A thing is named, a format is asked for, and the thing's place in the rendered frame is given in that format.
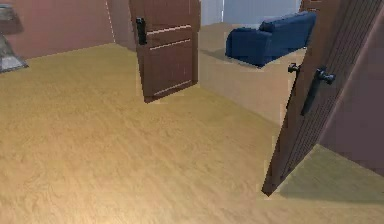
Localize grey floor lamp base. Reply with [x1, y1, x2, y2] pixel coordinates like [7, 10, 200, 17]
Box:
[0, 3, 30, 74]

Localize black lever door handle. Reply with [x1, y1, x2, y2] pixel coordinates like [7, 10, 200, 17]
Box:
[285, 62, 302, 110]
[300, 66, 337, 117]

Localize blue sofa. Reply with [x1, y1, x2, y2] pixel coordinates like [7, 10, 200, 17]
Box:
[224, 10, 318, 69]

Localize brown ribbed room door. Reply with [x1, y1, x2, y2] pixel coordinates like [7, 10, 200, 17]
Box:
[261, 0, 384, 197]

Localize brown wooden room door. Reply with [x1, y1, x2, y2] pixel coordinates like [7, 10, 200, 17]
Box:
[128, 0, 202, 104]

